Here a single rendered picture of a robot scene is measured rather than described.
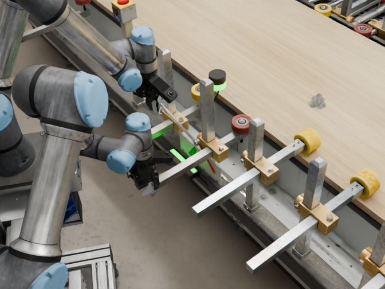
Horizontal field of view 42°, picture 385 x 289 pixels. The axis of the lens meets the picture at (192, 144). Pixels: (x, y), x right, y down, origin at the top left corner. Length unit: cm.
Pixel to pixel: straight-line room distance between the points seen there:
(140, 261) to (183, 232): 27
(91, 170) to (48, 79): 192
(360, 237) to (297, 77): 69
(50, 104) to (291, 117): 106
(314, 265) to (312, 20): 120
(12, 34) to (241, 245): 159
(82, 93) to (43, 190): 23
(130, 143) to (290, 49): 104
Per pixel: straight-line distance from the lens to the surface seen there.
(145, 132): 154
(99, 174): 301
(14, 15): 154
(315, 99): 203
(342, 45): 235
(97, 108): 114
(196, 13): 253
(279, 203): 201
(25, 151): 166
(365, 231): 183
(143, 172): 167
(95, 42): 149
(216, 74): 173
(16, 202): 172
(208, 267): 256
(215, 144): 186
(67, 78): 113
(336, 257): 190
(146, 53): 171
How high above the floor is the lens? 220
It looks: 45 degrees down
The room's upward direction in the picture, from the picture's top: 4 degrees counter-clockwise
